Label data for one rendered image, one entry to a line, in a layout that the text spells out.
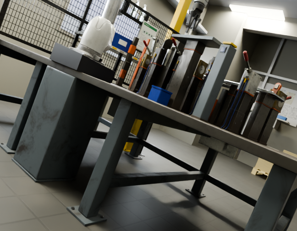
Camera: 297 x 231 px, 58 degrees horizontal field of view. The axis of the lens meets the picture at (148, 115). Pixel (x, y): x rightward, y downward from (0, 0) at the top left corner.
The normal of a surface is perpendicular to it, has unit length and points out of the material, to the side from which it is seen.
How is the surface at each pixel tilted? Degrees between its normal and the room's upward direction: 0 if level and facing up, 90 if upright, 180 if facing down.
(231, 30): 90
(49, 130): 90
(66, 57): 90
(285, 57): 90
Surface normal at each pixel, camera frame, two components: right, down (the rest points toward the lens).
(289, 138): -0.55, -0.16
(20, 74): 0.75, 0.34
